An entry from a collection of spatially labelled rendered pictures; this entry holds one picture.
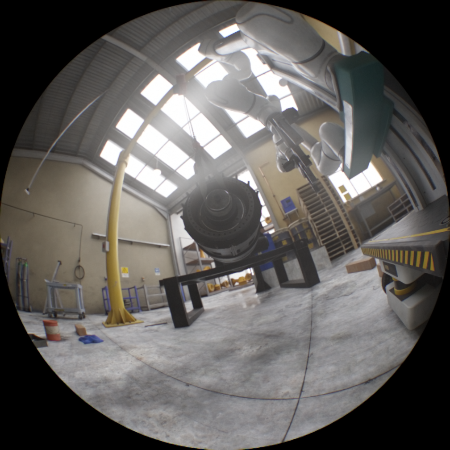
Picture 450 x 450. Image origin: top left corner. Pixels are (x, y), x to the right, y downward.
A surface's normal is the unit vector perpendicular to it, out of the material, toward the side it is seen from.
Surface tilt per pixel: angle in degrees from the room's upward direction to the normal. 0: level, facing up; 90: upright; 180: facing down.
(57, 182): 90
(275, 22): 159
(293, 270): 90
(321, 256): 90
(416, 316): 90
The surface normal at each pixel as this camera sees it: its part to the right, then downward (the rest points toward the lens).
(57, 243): 0.80, -0.42
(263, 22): -0.25, 0.96
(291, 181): -0.53, -0.18
